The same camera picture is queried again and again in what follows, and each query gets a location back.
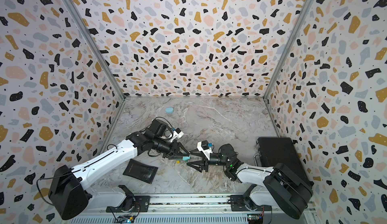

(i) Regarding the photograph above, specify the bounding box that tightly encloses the aluminium frame rail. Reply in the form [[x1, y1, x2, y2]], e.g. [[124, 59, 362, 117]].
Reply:
[[68, 193, 320, 224]]

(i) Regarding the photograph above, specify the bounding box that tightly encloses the black hard case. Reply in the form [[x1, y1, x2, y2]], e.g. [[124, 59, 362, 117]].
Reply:
[[254, 137, 313, 187]]

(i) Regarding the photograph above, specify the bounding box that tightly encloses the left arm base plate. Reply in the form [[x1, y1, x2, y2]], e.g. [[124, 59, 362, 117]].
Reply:
[[105, 195, 151, 213]]

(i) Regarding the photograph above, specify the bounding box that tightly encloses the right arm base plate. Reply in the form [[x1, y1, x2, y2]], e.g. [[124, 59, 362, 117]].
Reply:
[[227, 195, 272, 212]]

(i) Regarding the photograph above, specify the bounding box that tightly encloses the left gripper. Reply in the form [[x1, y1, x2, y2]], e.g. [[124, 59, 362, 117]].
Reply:
[[153, 138, 190, 160]]

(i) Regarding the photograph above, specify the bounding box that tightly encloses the green circuit board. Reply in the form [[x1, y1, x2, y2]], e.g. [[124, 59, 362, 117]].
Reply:
[[120, 216, 135, 224]]

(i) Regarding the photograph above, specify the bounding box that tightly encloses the light blue round puck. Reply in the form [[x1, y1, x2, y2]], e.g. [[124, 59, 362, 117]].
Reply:
[[165, 107, 174, 114]]

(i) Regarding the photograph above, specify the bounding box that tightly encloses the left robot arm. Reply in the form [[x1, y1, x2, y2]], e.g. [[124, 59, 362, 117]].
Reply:
[[48, 131, 189, 220]]

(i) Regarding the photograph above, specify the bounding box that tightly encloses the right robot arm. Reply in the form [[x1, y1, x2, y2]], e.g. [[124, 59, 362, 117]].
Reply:
[[187, 141, 312, 220]]

